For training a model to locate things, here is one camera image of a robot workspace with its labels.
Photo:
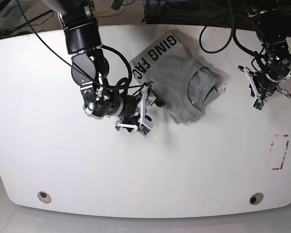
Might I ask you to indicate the red tape rectangle marking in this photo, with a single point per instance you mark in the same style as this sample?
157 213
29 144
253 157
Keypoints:
278 151

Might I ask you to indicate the left table cable grommet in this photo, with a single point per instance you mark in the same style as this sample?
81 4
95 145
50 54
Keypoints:
44 197

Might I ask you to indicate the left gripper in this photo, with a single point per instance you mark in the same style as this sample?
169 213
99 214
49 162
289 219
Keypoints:
263 85

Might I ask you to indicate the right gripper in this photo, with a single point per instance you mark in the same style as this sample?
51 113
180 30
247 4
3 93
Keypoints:
130 107

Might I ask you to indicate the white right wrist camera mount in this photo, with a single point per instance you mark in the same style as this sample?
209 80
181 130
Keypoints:
144 99

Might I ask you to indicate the grey T-shirt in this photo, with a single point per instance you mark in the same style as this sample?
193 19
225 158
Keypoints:
185 84

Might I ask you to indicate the table cable grommet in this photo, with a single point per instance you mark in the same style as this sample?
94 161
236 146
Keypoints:
44 197
256 199

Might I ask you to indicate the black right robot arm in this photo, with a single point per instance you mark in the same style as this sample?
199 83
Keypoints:
274 59

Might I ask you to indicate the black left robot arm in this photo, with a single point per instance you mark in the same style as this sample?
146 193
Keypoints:
90 68

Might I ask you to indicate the right table cable grommet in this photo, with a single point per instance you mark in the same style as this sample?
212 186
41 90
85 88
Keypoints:
256 199

